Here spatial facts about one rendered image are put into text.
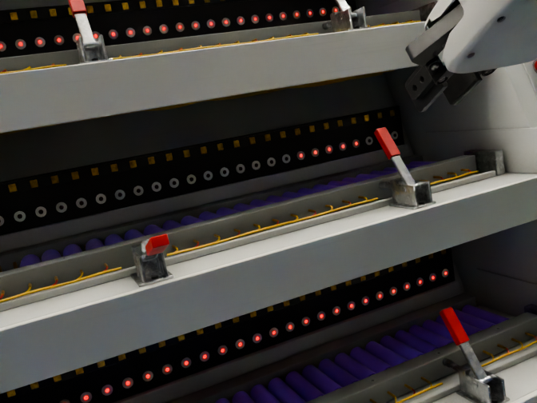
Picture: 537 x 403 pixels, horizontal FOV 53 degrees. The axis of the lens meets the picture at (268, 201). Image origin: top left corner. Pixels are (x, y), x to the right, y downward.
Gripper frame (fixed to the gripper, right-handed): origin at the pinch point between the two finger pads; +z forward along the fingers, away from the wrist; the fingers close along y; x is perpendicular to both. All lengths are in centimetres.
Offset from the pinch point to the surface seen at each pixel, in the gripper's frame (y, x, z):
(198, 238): -21.3, -3.7, 14.2
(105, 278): -30.2, -5.5, 12.8
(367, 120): 6.9, 8.5, 21.4
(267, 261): -17.6, -8.9, 9.0
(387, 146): -0.7, -0.6, 10.0
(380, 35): 1.7, 10.0, 6.0
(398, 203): -1.1, -6.2, 11.9
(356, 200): -3.6, -3.8, 14.8
